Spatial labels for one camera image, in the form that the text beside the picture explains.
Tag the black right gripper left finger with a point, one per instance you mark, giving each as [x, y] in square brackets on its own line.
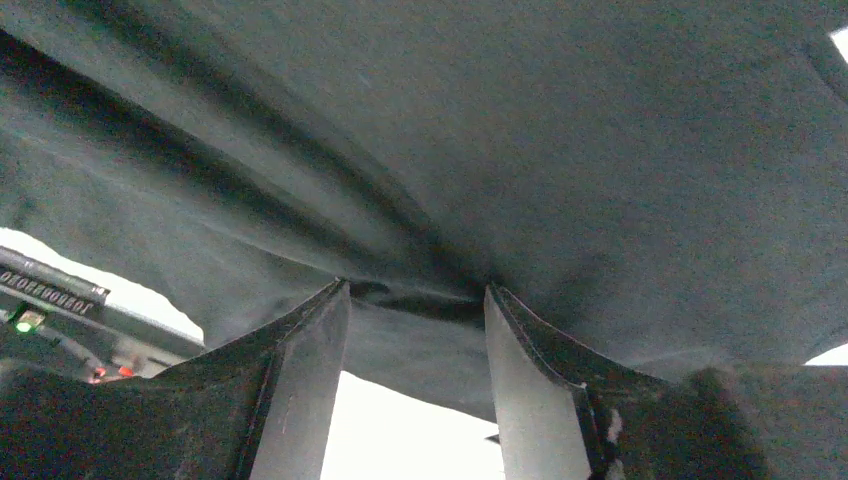
[258, 407]

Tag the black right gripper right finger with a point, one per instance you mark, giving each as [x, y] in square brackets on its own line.
[564, 411]

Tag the black floral print t-shirt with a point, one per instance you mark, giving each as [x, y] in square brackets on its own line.
[664, 180]

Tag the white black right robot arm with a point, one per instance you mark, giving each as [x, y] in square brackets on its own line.
[70, 326]

